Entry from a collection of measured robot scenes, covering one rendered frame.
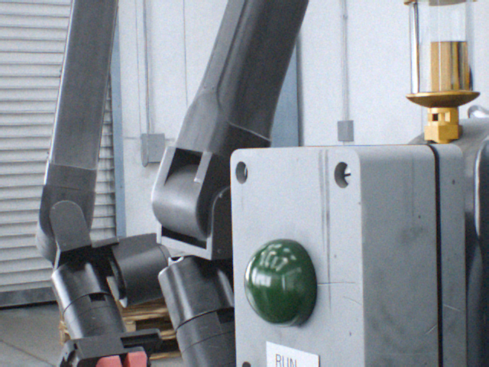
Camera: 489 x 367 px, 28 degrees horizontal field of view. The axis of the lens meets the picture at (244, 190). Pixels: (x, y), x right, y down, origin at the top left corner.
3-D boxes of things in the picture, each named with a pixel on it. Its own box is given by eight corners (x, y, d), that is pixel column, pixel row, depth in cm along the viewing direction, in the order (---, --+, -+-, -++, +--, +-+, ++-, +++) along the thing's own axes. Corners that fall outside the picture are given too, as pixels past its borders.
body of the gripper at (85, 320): (166, 342, 99) (142, 285, 103) (71, 355, 94) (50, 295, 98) (148, 378, 103) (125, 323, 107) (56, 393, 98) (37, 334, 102)
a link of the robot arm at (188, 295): (143, 274, 80) (174, 243, 76) (212, 266, 84) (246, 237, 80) (166, 352, 77) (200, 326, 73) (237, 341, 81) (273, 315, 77)
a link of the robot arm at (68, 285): (48, 290, 107) (46, 258, 103) (108, 274, 110) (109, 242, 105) (66, 340, 103) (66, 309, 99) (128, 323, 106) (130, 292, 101)
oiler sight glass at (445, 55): (396, 94, 39) (395, 4, 38) (443, 94, 40) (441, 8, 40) (442, 90, 36) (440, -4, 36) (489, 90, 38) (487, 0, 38)
